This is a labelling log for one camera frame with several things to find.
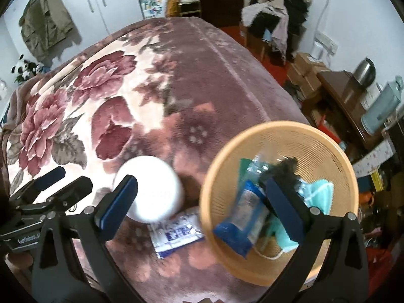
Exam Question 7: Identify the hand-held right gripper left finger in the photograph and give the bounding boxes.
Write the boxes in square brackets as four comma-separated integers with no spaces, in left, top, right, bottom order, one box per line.
[32,174,141,303]

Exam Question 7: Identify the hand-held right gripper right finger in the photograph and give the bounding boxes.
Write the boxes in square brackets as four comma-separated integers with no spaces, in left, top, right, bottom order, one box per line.
[262,177,370,303]

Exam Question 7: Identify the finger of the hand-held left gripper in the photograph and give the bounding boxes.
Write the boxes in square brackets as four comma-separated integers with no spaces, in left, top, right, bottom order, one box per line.
[9,166,66,206]
[47,176,93,217]

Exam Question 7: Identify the dark furry scrunchie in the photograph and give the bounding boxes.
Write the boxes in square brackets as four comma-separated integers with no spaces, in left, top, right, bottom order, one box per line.
[265,157,300,187]

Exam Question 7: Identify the clear bag with blue packet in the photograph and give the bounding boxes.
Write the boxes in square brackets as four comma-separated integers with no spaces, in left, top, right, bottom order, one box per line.
[213,156,272,258]

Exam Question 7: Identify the white printed plastic packet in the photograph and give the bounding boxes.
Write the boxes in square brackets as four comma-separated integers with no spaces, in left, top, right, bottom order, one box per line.
[148,208,206,259]

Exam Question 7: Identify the orange plastic basket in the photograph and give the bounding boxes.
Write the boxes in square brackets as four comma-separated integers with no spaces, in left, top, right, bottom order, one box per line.
[199,121,359,288]

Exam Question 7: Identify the person's left hand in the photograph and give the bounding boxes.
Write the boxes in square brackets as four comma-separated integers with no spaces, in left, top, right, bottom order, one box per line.
[6,249,34,272]

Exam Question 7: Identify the dark green packet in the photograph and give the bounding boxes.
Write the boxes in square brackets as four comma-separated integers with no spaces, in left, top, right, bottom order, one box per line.
[238,159,258,184]

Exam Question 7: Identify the floral patterned paper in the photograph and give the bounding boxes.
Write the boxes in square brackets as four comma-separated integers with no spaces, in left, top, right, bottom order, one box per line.
[352,139,395,177]

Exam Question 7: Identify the dark slippers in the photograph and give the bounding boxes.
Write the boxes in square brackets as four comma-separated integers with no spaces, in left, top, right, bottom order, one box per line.
[284,80,304,99]

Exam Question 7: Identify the dark wooden table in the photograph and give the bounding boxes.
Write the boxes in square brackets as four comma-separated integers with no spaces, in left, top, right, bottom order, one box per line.
[317,71,395,152]

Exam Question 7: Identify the stack of cardboard boxes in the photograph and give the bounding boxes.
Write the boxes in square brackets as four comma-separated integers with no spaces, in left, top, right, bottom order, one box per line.
[286,52,330,102]

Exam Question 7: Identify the teal thermos flask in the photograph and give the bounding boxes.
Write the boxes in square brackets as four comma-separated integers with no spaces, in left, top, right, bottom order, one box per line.
[361,76,404,135]

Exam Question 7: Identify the floral plush blanket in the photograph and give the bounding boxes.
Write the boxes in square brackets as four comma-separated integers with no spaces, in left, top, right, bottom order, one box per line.
[0,17,316,303]

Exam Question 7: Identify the olive green parka coat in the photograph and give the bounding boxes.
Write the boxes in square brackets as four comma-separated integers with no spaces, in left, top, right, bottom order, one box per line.
[20,0,74,62]

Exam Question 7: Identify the steel electric kettle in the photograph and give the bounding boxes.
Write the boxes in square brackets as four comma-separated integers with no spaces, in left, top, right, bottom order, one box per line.
[352,57,376,86]

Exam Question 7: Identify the white wardrobe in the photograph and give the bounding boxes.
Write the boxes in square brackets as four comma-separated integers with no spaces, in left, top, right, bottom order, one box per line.
[47,0,142,38]

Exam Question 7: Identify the white printed bag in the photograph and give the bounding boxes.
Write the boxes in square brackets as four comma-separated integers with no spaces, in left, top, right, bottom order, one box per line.
[142,0,168,19]

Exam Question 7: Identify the pile of clothes on chair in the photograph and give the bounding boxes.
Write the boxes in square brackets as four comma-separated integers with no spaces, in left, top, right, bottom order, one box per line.
[241,0,313,67]

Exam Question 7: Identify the yellow plush toy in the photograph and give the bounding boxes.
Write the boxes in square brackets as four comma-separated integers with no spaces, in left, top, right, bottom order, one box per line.
[166,0,181,18]

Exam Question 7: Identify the wooden chair with shoes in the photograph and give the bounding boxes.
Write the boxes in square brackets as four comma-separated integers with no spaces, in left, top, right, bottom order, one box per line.
[178,0,203,18]

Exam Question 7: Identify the dark wooden door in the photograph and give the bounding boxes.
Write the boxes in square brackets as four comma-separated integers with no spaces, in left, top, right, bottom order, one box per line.
[188,0,245,27]

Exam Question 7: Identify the white wall power strip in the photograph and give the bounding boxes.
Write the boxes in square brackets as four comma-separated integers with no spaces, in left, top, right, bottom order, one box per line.
[316,32,338,53]

